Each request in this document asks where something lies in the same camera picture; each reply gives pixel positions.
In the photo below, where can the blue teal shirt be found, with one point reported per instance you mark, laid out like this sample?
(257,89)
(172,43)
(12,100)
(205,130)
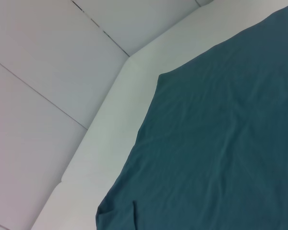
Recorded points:
(206,131)

